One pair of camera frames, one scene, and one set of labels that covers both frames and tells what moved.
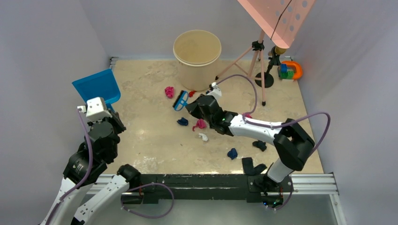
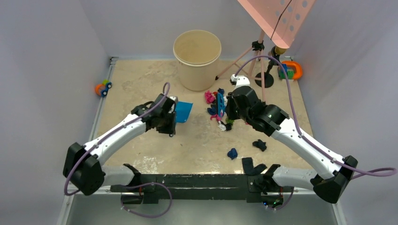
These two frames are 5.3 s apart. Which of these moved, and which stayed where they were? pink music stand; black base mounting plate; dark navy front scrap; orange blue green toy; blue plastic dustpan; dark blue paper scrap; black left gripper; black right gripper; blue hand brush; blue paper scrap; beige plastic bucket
Moved: blue paper scrap; blue hand brush; black right gripper; black left gripper; blue plastic dustpan
Stayed: orange blue green toy; dark navy front scrap; black base mounting plate; beige plastic bucket; pink music stand; dark blue paper scrap
